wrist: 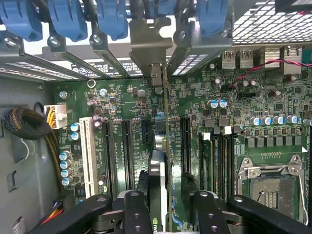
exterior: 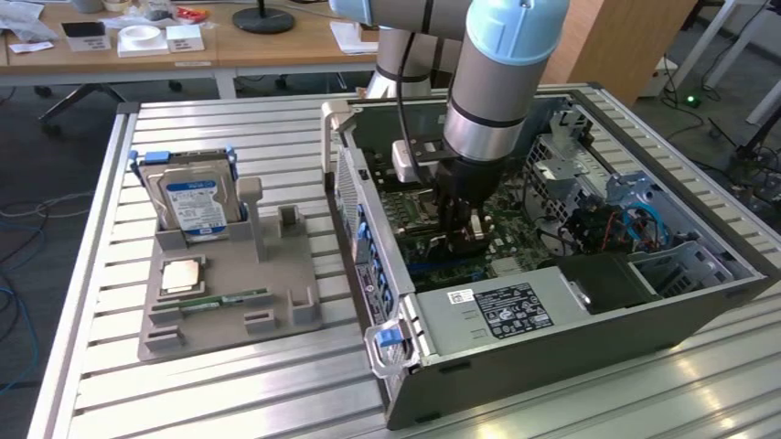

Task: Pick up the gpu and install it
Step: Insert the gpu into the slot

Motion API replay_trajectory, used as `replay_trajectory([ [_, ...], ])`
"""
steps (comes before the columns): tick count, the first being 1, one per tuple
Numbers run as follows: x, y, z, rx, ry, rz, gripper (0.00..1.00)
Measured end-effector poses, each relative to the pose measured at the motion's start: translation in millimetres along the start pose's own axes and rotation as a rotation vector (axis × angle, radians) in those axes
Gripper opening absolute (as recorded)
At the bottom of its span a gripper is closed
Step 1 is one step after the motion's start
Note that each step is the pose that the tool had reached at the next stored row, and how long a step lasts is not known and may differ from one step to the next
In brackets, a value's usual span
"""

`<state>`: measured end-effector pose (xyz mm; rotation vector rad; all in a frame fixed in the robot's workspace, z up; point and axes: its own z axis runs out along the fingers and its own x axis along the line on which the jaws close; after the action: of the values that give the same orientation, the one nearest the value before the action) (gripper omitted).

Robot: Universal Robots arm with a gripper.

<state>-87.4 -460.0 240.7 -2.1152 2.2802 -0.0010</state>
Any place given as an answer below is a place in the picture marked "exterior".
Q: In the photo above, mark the white paper stack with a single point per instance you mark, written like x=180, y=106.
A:
x=354, y=41

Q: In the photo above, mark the black round lamp base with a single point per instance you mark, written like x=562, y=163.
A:
x=262, y=20

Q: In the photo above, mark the white table frame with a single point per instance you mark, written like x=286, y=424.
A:
x=708, y=32

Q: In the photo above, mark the silver drive cage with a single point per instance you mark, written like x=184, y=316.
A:
x=561, y=178

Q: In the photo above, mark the white bowl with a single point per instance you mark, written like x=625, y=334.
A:
x=116, y=4

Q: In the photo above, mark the wooden cabinet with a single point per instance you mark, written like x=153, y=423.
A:
x=610, y=46

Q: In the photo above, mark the green indicator light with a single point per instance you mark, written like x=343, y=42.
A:
x=691, y=99

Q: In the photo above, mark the white power box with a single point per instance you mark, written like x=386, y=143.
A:
x=662, y=82

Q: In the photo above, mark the grey parts rack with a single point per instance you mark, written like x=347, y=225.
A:
x=231, y=274

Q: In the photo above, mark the silver chipset heatsink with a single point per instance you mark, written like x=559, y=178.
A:
x=509, y=266

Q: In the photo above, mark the white box with tape roll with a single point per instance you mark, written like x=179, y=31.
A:
x=143, y=48

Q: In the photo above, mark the crumpled clear plastic bag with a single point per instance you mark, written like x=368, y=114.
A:
x=24, y=23

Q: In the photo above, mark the red packet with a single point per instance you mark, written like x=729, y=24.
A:
x=188, y=16

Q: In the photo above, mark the green motherboard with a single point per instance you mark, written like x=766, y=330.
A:
x=518, y=238

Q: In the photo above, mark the CPU socket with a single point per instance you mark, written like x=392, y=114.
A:
x=427, y=208

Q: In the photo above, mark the silver CPU chip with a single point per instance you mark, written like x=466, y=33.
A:
x=180, y=276

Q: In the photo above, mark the grey power supply unit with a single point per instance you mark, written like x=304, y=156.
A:
x=451, y=329

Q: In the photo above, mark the red and white card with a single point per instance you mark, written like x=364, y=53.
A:
x=31, y=47

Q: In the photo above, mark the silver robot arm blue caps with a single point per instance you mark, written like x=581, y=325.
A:
x=487, y=91

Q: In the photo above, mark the hard disk with blue rails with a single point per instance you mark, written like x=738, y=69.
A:
x=188, y=201

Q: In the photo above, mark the black graphics card silver bracket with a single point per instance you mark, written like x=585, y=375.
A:
x=475, y=249

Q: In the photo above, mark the green RAM stick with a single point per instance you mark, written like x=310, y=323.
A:
x=207, y=303

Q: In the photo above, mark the black desk leg frame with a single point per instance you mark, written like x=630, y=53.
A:
x=67, y=103

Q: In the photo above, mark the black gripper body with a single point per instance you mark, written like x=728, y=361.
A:
x=470, y=180

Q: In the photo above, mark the open dark PC case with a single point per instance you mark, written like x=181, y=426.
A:
x=549, y=366

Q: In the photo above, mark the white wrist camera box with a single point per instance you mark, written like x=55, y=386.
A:
x=406, y=164

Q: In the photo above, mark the dark bag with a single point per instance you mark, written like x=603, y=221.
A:
x=159, y=13

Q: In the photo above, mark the plain white box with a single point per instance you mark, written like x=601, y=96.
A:
x=183, y=36

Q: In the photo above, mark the white box black insert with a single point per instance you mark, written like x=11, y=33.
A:
x=88, y=43

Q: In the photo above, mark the grey cup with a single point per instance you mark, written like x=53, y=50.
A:
x=87, y=5

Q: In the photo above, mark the blue expansion slot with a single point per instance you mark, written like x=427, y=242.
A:
x=427, y=267

